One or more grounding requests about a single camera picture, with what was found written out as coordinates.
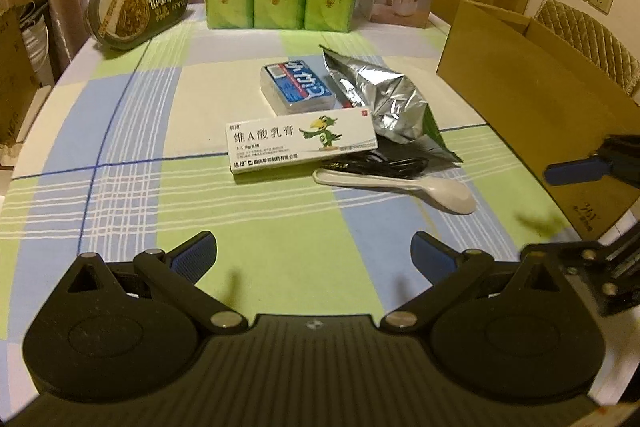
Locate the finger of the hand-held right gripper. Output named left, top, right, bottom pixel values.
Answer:
left=520, top=227, right=640, bottom=318
left=544, top=134, right=640, bottom=190

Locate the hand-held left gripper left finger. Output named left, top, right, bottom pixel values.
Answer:
left=60, top=231, right=248, bottom=336

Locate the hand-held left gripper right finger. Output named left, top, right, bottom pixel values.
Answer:
left=380, top=231, right=566, bottom=336

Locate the white ceramic spoon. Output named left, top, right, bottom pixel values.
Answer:
left=312, top=168, right=477, bottom=214

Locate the brown cardboard box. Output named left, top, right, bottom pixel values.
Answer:
left=436, top=0, right=640, bottom=242

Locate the white ointment box bird print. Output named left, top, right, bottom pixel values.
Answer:
left=225, top=107, right=380, bottom=176

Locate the silver foil bag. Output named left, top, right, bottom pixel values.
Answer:
left=320, top=46, right=463, bottom=165

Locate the checked cloth covered desktop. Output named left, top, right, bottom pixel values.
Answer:
left=0, top=2, right=640, bottom=408

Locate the quilted chair back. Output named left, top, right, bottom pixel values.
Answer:
left=534, top=0, right=640, bottom=96

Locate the blue label plastic pack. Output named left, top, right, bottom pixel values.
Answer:
left=260, top=59, right=337, bottom=116

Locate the large cardboard carton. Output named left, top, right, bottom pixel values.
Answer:
left=0, top=7, right=41, bottom=145

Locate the dark green oval noodle container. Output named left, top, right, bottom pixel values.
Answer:
left=84, top=0, right=188, bottom=52

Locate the white plastic bucket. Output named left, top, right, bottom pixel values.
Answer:
left=20, top=0, right=56, bottom=88

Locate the black cable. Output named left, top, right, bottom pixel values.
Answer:
left=322, top=152, right=431, bottom=180

